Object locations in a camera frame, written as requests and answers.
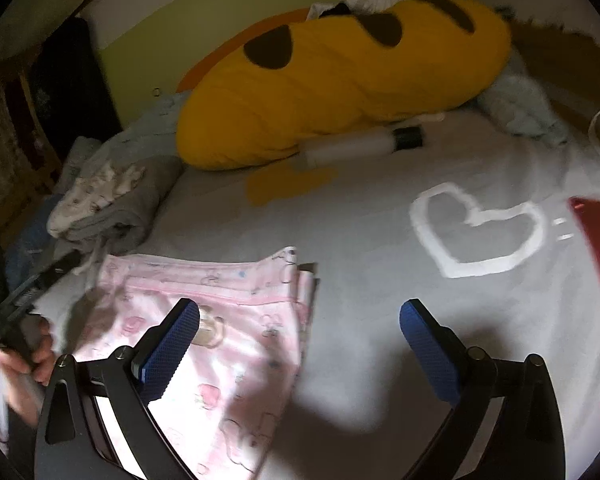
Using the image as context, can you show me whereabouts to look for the black hanging bag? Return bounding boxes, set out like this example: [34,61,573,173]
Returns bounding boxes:
[30,17,123,161]

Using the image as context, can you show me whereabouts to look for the yellow striped plush pillow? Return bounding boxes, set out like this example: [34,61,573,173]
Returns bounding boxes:
[175,0,512,171]

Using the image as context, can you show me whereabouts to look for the white bottle with black cap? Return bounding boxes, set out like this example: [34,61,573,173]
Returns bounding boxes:
[292,125,426,171]

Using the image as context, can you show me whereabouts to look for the blue pillow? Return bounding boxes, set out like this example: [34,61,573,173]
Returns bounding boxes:
[5,195,81,286]

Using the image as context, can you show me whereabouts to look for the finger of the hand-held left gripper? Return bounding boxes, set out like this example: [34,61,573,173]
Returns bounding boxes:
[0,251,84,314]

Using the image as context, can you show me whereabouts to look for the orange pillow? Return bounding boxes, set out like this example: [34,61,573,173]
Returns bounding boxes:
[177,7,313,93]

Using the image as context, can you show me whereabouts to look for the grey heart-print bed sheet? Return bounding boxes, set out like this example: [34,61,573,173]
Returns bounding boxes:
[30,105,600,480]

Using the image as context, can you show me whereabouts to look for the white cat-print pants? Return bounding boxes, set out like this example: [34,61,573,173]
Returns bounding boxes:
[47,162,148,238]

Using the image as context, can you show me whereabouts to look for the brown checkered curtain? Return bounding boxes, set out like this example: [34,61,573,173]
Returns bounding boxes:
[0,80,31,226]

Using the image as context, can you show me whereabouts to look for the light blue knitted cloth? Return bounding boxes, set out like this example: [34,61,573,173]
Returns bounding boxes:
[475,57,571,146]

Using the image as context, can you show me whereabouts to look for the pink printed pants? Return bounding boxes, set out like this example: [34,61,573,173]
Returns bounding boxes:
[45,246,317,480]

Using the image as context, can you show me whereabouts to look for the person's left hand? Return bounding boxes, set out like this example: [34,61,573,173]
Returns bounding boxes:
[0,317,56,426]

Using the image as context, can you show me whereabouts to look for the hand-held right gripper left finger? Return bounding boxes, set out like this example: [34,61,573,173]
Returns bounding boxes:
[32,297,201,480]

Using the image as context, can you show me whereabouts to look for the grey drawstring pants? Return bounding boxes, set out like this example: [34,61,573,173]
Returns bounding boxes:
[55,155,183,261]

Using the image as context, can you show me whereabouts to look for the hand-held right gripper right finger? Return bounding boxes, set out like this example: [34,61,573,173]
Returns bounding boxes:
[399,299,566,480]

